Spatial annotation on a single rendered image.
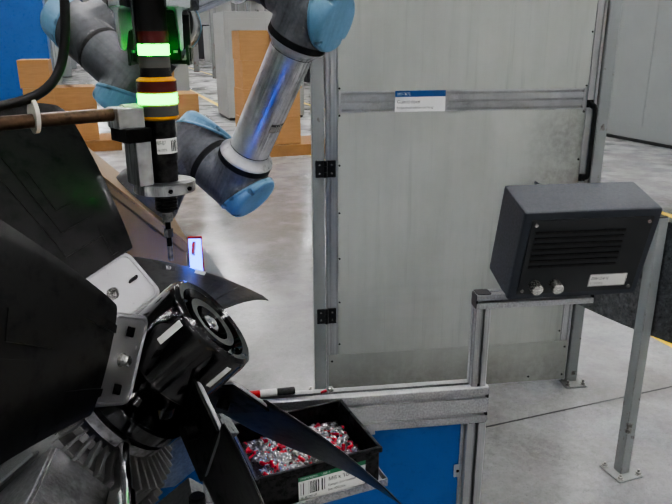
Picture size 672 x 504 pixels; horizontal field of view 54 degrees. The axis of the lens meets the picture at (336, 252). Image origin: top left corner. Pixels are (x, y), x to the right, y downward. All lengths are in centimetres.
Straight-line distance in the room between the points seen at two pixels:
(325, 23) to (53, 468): 84
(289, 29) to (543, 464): 196
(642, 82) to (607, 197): 964
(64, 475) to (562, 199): 93
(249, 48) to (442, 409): 778
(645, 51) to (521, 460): 880
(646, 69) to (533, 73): 813
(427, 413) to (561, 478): 135
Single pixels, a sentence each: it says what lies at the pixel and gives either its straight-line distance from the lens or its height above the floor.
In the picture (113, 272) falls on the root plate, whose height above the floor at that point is 127.
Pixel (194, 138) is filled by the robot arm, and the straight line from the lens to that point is 147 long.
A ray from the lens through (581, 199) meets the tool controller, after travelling 129.
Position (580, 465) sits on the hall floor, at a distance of 275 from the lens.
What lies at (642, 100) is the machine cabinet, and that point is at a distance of 1092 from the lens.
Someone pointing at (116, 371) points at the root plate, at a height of 121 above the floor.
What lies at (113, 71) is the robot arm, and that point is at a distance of 103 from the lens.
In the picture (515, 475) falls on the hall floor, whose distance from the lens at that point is 263.
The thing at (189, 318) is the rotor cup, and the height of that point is 125.
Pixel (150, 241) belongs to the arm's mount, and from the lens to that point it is 144.
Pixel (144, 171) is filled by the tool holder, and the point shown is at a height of 138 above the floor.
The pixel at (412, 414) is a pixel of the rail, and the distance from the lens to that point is 136.
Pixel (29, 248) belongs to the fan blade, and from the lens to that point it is 58.
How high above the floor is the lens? 152
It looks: 18 degrees down
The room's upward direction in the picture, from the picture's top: straight up
